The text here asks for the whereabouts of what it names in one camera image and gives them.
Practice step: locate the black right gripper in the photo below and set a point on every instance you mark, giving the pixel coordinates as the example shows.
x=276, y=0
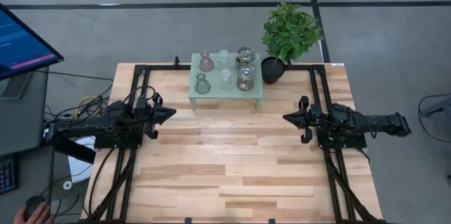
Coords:
x=306, y=117

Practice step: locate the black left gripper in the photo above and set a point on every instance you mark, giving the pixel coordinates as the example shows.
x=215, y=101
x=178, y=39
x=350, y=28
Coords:
x=158, y=115

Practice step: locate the green glass candle holder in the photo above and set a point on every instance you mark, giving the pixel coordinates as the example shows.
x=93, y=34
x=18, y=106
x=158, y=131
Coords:
x=202, y=85

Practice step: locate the tin candle can orange label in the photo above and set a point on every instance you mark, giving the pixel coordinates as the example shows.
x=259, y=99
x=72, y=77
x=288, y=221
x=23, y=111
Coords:
x=245, y=77

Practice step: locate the pink glass candle holder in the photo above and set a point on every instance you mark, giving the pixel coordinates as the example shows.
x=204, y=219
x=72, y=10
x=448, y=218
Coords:
x=206, y=62

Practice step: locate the clear glass candle holder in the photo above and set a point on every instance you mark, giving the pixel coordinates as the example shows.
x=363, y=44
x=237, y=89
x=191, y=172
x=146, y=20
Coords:
x=225, y=80
x=223, y=59

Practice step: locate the tin candle can cream label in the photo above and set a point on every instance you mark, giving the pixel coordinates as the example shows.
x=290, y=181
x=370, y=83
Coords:
x=245, y=55

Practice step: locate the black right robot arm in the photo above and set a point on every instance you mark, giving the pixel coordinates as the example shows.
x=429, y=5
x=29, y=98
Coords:
x=370, y=125

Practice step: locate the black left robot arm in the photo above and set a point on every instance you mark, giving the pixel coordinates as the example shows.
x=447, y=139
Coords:
x=91, y=125

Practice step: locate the white label sticker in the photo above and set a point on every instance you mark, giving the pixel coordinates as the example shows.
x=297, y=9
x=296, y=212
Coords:
x=337, y=64

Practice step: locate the green perforated metal shelf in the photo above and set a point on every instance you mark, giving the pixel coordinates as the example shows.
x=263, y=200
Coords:
x=225, y=94

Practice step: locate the potted green plant black pot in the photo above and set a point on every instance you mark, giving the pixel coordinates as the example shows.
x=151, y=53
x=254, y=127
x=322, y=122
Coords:
x=290, y=34

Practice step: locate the black diagonal support bar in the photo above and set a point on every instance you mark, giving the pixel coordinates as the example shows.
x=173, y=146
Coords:
x=70, y=148

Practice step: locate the white paper sheet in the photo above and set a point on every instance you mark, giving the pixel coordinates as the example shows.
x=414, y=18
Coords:
x=79, y=167

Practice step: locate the white tape roll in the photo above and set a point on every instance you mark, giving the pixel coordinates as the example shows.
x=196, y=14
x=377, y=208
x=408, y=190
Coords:
x=68, y=185

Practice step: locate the grey desk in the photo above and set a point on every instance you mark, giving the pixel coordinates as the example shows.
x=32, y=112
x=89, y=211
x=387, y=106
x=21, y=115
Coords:
x=21, y=129

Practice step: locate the black computer mouse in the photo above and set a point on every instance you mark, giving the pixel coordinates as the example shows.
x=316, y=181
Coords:
x=33, y=204

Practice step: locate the computer monitor blue screen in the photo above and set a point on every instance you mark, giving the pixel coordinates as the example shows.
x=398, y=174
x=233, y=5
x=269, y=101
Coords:
x=21, y=46

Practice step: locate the person's hand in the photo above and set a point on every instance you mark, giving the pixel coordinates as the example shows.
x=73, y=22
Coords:
x=38, y=217

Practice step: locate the black keyboard blue keys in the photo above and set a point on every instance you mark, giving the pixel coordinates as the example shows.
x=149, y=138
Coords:
x=5, y=176

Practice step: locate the black aluminium table frame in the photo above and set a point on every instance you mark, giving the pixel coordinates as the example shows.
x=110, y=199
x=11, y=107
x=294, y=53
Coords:
x=123, y=181

